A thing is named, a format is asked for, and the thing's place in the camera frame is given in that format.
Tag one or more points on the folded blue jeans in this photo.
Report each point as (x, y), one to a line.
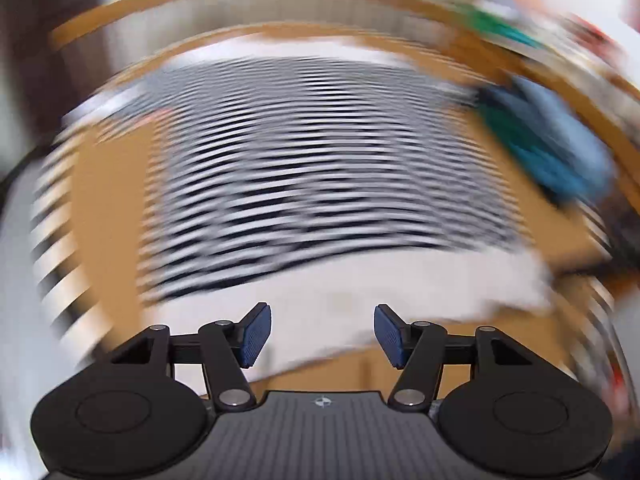
(565, 135)

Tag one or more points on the black white striped sweater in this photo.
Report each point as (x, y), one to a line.
(310, 170)

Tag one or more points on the wooden chair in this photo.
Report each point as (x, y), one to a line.
(150, 7)

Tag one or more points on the green plastic bin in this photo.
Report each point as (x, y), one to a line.
(500, 25)

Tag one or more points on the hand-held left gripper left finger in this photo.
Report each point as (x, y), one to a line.
(255, 332)

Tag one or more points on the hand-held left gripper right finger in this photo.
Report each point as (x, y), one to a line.
(390, 335)

